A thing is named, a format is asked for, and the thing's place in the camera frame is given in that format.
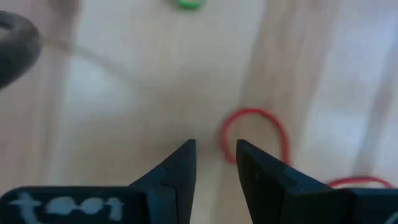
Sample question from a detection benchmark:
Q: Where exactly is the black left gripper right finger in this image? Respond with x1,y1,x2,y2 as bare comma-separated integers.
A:
236,139,398,224

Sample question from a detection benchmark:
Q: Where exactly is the red rubber band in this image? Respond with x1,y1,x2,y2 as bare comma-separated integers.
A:
219,108,395,190

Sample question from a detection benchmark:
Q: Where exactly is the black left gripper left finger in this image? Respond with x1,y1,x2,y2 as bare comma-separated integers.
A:
0,139,197,224

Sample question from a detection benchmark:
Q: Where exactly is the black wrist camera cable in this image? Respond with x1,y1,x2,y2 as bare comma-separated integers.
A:
0,11,43,90

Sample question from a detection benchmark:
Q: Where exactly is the green rubber band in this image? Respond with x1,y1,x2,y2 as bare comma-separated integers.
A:
176,0,206,10

